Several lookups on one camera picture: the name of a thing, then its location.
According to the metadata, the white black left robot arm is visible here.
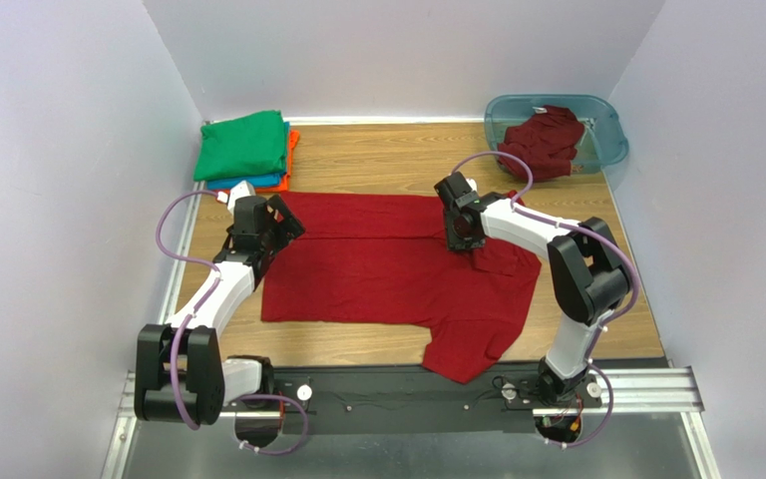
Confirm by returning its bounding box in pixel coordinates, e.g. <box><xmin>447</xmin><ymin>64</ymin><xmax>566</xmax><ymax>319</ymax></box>
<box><xmin>134</xmin><ymin>194</ymin><xmax>305</xmax><ymax>430</ymax></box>

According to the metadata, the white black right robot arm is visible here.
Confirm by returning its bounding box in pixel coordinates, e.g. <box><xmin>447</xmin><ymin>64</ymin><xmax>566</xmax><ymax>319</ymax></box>
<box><xmin>434</xmin><ymin>172</ymin><xmax>639</xmax><ymax>405</ymax></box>

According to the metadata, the blue folded t shirt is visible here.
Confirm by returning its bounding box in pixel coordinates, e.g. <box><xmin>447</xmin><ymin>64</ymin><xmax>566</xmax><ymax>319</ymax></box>
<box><xmin>205</xmin><ymin>122</ymin><xmax>291</xmax><ymax>193</ymax></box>

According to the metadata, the green folded t shirt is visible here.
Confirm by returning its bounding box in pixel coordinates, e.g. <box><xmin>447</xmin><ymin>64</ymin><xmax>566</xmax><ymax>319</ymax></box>
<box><xmin>193</xmin><ymin>110</ymin><xmax>288</xmax><ymax>182</ymax></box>

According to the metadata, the orange folded t shirt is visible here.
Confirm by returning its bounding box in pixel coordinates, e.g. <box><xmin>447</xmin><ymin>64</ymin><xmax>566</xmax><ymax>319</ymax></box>
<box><xmin>210</xmin><ymin>129</ymin><xmax>301</xmax><ymax>197</ymax></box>

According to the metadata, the dark red t shirt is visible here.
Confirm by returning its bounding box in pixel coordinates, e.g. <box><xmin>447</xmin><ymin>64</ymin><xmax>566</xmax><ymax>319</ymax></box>
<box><xmin>498</xmin><ymin>105</ymin><xmax>585</xmax><ymax>183</ymax></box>

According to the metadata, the teal plastic bin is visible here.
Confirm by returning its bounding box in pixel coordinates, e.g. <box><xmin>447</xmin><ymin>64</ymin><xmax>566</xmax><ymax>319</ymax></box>
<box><xmin>484</xmin><ymin>94</ymin><xmax>629</xmax><ymax>182</ymax></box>

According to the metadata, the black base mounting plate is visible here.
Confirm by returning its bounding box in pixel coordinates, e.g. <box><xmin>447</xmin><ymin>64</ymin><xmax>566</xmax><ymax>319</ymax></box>
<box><xmin>211</xmin><ymin>361</ymin><xmax>603</xmax><ymax>436</ymax></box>

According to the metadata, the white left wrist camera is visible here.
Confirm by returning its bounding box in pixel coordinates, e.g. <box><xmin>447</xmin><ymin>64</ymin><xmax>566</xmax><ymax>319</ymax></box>
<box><xmin>216</xmin><ymin>181</ymin><xmax>255</xmax><ymax>214</ymax></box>

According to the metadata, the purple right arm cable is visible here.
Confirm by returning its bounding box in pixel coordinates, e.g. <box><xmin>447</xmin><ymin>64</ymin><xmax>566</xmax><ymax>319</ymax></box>
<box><xmin>450</xmin><ymin>151</ymin><xmax>643</xmax><ymax>450</ymax></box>

